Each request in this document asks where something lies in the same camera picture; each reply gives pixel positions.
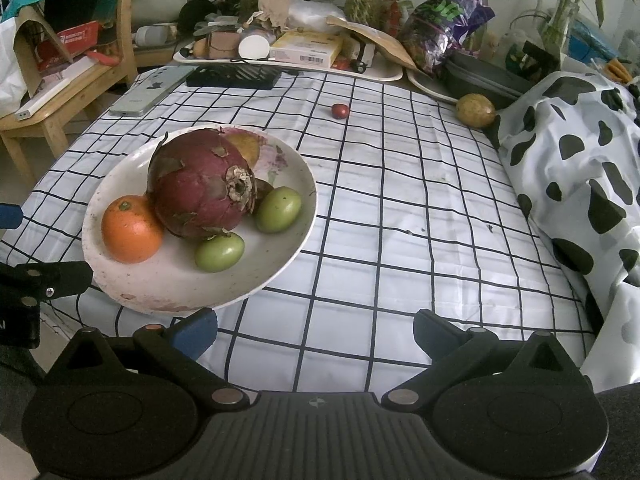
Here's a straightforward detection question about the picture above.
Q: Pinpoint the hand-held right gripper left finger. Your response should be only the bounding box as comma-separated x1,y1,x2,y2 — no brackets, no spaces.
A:
42,307,251,409

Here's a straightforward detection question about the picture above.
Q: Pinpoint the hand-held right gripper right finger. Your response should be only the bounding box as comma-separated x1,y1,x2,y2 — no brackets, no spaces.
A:
380,308,596,407

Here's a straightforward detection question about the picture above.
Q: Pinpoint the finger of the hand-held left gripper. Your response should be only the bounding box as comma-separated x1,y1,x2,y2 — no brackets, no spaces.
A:
0,260,94,307
0,202,24,229

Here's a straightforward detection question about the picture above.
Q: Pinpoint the white floral plate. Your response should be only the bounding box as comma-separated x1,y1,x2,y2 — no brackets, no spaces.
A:
81,124,318,313

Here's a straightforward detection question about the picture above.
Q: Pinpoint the green plum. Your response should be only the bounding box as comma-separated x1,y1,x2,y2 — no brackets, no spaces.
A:
195,231,246,273
256,186,303,234

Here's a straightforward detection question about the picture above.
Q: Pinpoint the large orange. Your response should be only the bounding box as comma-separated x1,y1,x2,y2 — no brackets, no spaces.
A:
101,195,166,264

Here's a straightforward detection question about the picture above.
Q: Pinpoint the large red dragon fruit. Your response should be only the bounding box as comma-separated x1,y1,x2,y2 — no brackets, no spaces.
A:
146,127,273,240

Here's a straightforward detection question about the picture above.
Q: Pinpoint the brown-green pear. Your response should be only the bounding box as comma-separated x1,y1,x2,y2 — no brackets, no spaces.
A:
226,130,262,167

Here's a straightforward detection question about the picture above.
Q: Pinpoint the long white box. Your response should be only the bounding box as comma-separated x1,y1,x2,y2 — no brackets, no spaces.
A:
15,62,101,122

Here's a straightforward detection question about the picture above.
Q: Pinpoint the grey remote control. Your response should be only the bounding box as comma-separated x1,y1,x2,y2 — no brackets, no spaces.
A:
109,66,195,119

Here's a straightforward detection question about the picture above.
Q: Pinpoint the red cardboard box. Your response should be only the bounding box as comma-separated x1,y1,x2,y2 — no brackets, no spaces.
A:
37,21,103,63

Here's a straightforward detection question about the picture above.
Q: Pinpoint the wooden chair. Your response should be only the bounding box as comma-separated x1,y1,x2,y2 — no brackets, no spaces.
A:
0,0,138,186

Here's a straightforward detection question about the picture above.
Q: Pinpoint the cow print blanket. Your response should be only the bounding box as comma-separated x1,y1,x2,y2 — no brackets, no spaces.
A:
497,71,640,396

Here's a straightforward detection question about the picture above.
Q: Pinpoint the yellow-brown round fruit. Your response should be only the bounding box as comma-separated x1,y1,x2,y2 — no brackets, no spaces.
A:
455,93,497,127

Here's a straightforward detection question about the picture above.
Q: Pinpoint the grey-white cylinder bottle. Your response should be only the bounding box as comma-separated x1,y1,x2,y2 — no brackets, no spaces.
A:
135,25,171,47

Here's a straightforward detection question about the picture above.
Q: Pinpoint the grey zipper case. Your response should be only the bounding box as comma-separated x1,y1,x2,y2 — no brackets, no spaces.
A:
442,52,538,108

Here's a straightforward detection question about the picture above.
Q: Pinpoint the black ribbed case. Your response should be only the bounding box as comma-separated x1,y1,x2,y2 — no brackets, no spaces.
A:
186,65,282,91

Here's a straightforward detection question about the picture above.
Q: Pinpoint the brown jar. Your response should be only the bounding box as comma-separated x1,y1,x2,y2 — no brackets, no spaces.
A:
207,32,241,59

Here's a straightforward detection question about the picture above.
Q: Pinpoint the black round object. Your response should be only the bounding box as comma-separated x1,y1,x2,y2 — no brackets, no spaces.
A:
177,0,217,31

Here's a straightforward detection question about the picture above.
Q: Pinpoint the white tray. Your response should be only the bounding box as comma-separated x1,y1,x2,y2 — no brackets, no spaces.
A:
172,40,403,82

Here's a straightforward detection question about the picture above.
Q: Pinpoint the black square holder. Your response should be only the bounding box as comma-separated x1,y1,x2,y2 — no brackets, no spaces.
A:
520,41,561,83

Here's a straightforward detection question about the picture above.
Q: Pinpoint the white round jar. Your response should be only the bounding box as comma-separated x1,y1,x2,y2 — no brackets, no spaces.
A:
238,36,271,60

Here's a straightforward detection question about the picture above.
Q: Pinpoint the brown cardboard envelope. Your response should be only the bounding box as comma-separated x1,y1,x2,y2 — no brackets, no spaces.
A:
326,16,418,70

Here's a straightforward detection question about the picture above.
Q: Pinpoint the yellow cardboard box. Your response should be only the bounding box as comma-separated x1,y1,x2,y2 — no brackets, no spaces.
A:
270,30,344,68

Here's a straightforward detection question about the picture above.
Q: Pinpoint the purple snack bag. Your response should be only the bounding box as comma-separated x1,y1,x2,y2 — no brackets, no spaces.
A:
402,0,496,78

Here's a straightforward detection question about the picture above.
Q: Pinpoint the orange object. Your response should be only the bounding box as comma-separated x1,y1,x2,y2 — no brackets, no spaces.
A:
605,59,636,83

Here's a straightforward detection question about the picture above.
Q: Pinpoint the blue plastic bag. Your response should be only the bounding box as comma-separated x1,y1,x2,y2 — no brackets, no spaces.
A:
570,20,621,61

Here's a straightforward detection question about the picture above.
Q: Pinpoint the torn brown paper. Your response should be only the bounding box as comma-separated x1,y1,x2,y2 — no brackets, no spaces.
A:
257,0,292,26

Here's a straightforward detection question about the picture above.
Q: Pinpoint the white plastic bag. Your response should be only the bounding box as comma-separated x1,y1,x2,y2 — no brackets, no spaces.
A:
289,0,346,33

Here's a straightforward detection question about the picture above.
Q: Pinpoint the bamboo plant in glass vase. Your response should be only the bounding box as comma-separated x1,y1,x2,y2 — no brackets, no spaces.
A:
542,0,601,56

